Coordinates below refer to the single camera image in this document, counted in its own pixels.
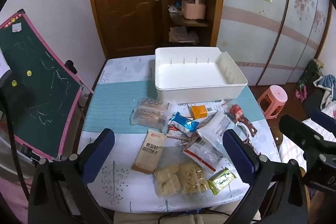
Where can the clear packet with orange stripe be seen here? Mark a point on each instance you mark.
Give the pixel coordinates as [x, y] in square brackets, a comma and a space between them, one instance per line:
[202, 158]

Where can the clear rice cake packet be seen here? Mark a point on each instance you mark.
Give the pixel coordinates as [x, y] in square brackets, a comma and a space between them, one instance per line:
[178, 179]

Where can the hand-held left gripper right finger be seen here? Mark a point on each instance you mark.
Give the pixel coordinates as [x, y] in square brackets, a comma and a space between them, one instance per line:
[239, 158]

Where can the green chalkboard with pink frame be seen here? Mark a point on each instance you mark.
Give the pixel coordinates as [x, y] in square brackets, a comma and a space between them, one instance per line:
[39, 82]

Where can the large white snack packet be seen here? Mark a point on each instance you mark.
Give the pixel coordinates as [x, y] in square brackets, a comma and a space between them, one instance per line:
[215, 128]

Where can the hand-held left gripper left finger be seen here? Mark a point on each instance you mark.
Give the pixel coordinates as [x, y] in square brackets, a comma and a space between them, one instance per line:
[99, 151]

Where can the blue snack packet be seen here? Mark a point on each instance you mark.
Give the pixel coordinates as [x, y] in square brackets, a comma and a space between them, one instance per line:
[183, 123]

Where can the stack of papers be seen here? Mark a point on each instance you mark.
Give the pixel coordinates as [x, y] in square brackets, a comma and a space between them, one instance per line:
[183, 35]

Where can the red and white biscuit packet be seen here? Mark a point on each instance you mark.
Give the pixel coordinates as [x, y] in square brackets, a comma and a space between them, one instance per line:
[176, 134]

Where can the brown wooden door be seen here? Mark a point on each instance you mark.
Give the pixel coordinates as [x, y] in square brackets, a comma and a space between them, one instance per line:
[126, 3]

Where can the beige cracker packet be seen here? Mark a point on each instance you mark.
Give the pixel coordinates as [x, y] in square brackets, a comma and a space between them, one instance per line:
[148, 153]

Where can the black easel knob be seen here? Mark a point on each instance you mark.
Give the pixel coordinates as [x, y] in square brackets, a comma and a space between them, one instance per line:
[70, 64]

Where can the green and gold packet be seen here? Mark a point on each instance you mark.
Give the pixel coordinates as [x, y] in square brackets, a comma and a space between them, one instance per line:
[221, 180]

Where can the dark red snack packet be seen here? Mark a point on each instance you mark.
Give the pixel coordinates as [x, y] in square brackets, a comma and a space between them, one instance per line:
[240, 117]

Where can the blue cloth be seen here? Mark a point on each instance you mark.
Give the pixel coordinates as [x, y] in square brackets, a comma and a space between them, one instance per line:
[326, 81]

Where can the pink basket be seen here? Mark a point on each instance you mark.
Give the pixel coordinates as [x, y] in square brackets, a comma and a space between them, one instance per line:
[193, 10]

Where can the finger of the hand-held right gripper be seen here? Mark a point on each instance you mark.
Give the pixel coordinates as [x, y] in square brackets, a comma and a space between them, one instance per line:
[296, 130]
[324, 117]

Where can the floral sliding wardrobe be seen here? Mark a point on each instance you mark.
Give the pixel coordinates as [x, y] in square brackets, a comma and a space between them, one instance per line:
[262, 37]

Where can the green bag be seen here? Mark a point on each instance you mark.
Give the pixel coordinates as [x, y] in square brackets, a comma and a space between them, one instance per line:
[309, 74]

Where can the clear bread packet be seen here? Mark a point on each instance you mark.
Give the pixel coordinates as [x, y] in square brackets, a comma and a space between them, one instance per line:
[149, 115]

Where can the pink plastic stool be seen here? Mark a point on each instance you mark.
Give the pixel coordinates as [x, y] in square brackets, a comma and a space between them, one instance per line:
[273, 96]

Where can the orange and white packet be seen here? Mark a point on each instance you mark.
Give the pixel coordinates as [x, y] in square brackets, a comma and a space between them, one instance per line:
[199, 111]

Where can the pink toy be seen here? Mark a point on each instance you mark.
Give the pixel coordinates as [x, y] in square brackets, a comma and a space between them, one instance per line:
[301, 95]

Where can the white plastic storage bin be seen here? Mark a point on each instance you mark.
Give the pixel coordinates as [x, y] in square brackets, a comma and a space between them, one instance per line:
[189, 74]

